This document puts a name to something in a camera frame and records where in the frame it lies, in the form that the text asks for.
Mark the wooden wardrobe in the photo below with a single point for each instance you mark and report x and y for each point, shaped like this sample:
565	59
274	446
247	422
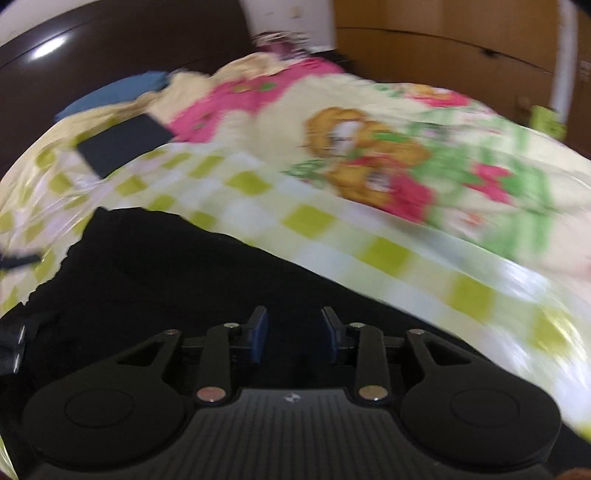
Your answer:
509	54

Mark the dark wooden headboard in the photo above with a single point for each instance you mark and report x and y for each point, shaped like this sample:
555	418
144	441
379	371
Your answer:
48	67

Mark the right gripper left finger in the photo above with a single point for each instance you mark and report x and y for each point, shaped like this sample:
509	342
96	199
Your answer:
122	410

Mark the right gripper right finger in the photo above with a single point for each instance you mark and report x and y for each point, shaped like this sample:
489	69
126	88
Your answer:
455	406

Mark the cartoon floral quilt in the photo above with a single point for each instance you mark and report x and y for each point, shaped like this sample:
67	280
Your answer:
425	154

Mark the dark blue notebook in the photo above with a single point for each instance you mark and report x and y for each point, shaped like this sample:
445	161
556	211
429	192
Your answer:
118	145

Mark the green checkered plastic bed cover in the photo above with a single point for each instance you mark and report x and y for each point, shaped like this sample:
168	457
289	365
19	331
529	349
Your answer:
483	265

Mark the black pants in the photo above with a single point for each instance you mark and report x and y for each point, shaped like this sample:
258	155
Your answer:
135	274

